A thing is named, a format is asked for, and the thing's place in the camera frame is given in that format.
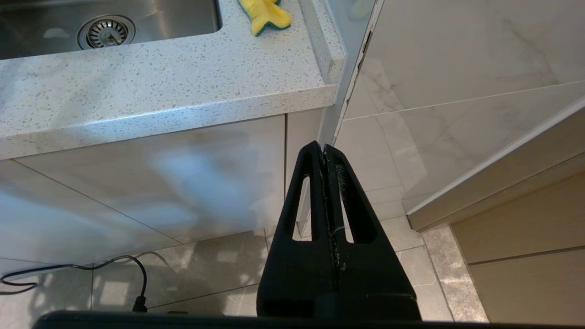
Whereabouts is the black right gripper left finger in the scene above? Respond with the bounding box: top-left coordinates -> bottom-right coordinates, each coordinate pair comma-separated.
257,141 -> 341,318

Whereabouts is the narrow grey cabinet panel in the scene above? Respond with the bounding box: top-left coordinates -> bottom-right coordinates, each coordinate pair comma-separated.
285,107 -> 326,236

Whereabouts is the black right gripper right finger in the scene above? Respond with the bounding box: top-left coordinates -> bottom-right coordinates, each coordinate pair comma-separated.
325,145 -> 421,319

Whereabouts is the metal sink drain strainer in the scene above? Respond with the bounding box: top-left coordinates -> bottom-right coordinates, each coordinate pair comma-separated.
77,15 -> 136,50

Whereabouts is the stainless steel sink basin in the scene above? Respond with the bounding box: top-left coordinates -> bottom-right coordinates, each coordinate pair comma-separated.
0,0 -> 223,60

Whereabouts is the beige wooden cabinet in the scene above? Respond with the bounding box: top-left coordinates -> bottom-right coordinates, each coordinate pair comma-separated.
404,96 -> 585,329

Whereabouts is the light grey cabinet door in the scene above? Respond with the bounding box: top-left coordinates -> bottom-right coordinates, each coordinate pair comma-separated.
14,114 -> 285,245
0,159 -> 183,266

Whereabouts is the thin black power cable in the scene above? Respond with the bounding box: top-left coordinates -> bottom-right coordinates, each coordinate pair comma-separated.
0,256 -> 148,313

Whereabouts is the yellow and green sponge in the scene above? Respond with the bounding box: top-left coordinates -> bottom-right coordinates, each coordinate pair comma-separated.
238,0 -> 292,37

